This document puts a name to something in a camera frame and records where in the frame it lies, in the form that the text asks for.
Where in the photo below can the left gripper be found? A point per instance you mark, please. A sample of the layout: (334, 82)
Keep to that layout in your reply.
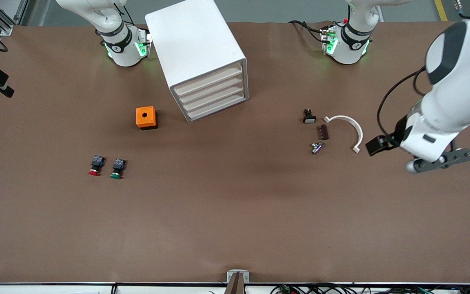
(398, 131)

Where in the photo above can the white drawer with scuffed lip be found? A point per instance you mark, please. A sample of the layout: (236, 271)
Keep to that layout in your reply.
(208, 81)

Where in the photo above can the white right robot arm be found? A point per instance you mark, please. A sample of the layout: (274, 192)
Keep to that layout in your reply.
(120, 45)

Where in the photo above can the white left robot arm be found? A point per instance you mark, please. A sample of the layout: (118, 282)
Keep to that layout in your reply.
(463, 81)

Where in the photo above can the red push button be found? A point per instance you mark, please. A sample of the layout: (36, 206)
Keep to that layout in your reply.
(96, 165)

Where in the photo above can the green push button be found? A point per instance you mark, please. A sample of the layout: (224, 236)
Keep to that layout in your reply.
(117, 168)

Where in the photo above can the white plastic drawer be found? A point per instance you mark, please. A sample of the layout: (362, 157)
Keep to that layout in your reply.
(208, 106)
(208, 98)
(208, 90)

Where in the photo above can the white drawer cabinet housing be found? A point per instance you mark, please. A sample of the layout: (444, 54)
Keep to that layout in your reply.
(194, 36)

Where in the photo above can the brown terminal block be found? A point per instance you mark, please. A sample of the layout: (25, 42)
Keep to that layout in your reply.
(324, 132)

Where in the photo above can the orange box with hole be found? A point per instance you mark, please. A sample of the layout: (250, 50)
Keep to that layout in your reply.
(145, 116)

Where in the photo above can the white curved plastic bracket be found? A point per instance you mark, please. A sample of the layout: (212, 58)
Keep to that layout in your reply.
(356, 130)

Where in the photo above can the black switch with white face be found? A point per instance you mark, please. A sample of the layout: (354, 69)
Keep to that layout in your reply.
(309, 117)

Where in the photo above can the grey camera mount plate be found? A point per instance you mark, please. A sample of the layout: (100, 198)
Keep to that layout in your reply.
(238, 278)

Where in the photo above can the white table edge rail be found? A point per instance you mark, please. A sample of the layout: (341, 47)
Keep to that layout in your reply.
(55, 289)

